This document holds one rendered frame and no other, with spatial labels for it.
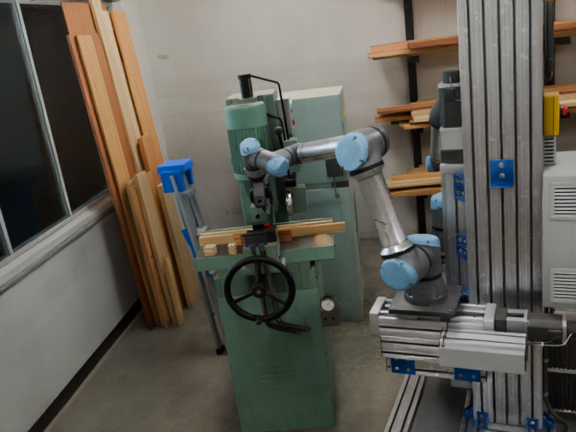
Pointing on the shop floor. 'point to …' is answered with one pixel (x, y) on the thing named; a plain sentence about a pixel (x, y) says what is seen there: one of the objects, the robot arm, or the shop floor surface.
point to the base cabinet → (281, 364)
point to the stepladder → (192, 231)
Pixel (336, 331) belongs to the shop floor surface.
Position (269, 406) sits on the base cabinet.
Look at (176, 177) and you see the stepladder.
